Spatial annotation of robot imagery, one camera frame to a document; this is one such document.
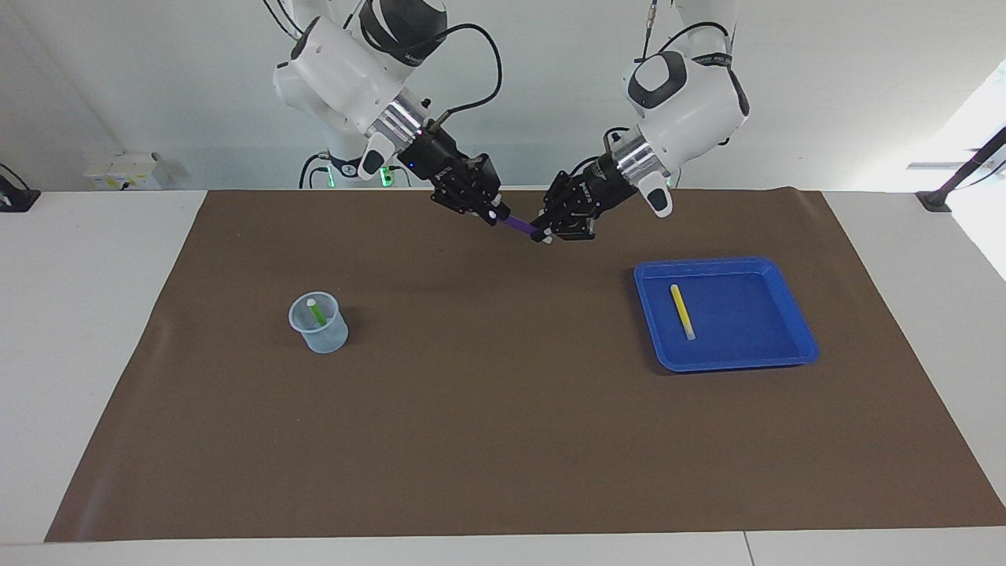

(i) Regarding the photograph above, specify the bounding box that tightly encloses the yellow marker pen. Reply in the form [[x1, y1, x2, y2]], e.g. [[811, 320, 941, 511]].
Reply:
[[670, 284, 696, 340]]

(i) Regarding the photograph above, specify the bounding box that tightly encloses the purple marker pen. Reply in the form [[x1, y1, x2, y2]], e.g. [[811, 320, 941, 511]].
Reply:
[[495, 212, 543, 237]]

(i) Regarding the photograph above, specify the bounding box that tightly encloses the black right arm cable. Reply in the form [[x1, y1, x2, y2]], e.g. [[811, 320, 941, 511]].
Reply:
[[428, 24, 504, 130]]

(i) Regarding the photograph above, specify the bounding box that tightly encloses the white wall power box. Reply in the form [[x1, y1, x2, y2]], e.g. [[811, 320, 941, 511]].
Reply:
[[85, 152, 162, 190]]

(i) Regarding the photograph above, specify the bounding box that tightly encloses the translucent plastic cup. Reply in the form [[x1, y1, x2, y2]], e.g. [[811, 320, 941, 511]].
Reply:
[[288, 292, 349, 355]]

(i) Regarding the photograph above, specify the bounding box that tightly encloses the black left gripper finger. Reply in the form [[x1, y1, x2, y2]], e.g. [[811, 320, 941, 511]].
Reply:
[[558, 208, 598, 241], [531, 171, 586, 241]]

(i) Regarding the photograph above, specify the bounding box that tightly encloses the black right base cable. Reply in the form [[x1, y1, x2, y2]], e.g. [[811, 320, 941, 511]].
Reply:
[[299, 153, 335, 189]]

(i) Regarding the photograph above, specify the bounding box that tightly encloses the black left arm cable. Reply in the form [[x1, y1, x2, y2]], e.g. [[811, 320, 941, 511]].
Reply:
[[604, 0, 740, 158]]

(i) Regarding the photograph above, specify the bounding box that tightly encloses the brown table mat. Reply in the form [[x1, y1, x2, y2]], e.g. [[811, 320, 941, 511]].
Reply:
[[45, 189, 1006, 543]]

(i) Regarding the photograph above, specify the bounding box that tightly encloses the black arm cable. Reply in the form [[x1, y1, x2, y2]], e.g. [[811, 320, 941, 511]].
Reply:
[[428, 24, 504, 130], [604, 0, 740, 158]]

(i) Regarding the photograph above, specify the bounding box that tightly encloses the blue plastic tray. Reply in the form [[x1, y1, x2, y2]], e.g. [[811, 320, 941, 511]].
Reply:
[[633, 257, 821, 373]]

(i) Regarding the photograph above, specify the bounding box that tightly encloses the black slanted pole stand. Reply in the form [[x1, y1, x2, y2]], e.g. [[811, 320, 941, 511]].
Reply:
[[916, 126, 1006, 213]]

